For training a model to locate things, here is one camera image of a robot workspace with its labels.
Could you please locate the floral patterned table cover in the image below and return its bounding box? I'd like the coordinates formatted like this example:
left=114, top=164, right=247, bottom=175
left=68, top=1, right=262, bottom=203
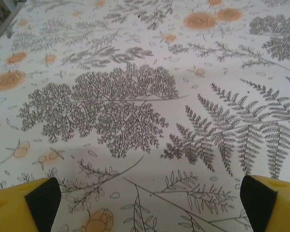
left=0, top=0, right=290, bottom=232

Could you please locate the aluminium table side rail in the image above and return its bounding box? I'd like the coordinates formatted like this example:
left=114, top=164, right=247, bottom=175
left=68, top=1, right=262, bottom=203
left=0, top=0, right=25, bottom=53

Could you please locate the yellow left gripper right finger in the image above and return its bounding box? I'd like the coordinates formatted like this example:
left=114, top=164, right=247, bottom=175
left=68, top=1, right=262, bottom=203
left=240, top=175, right=290, bottom=232

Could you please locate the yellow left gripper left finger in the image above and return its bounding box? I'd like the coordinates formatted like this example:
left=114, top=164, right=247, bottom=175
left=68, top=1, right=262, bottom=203
left=0, top=177, right=62, bottom=232

